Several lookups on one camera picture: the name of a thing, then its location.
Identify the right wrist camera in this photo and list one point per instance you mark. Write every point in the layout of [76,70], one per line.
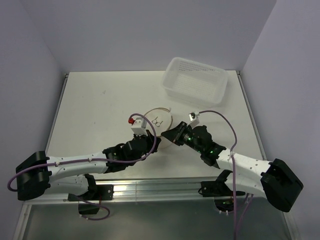
[194,119]

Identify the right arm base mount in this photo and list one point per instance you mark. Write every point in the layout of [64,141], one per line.
[222,195]

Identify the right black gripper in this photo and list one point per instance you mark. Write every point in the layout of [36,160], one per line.
[175,134]

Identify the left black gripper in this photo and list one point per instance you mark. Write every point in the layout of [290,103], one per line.
[151,139]

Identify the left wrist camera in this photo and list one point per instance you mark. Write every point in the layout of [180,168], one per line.
[138,126]

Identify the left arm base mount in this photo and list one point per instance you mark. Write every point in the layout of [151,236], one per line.
[91,202]

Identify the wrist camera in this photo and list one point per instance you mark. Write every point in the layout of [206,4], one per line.
[138,126]
[194,119]

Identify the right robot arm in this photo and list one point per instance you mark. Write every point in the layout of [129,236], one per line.
[272,180]

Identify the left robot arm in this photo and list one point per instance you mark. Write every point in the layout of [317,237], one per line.
[40,174]

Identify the white plastic basket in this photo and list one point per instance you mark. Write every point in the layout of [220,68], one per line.
[195,82]

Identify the aluminium rail frame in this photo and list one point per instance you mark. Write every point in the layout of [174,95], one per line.
[92,115]

